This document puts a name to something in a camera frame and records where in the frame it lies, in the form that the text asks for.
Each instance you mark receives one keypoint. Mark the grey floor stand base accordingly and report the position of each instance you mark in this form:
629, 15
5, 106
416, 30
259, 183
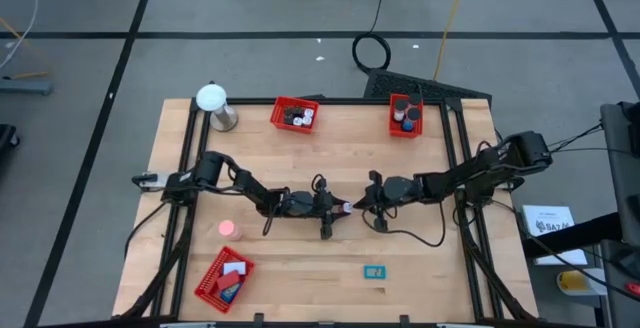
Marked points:
25, 87

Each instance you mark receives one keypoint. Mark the black floor mat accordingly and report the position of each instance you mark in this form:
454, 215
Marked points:
400, 85

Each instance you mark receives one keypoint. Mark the red digital clock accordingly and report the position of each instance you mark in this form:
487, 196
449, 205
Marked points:
228, 280

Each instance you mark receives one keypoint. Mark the teal digital clock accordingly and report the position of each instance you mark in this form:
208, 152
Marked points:
374, 271

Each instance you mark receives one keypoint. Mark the white power adapter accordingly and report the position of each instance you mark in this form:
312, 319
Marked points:
309, 112

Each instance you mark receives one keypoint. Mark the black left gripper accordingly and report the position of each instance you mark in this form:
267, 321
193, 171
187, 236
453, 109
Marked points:
305, 204

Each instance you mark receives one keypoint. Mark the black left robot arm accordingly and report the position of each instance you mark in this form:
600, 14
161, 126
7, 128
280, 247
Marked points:
250, 185

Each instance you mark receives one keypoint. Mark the red plastic basket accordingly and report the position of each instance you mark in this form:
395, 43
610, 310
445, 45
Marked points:
393, 123
277, 118
212, 288

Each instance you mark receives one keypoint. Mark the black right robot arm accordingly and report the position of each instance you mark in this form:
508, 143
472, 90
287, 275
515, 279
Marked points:
450, 180

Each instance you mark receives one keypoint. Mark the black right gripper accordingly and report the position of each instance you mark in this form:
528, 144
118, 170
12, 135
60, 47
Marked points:
397, 190

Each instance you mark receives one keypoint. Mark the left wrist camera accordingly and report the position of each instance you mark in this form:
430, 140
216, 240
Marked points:
320, 184

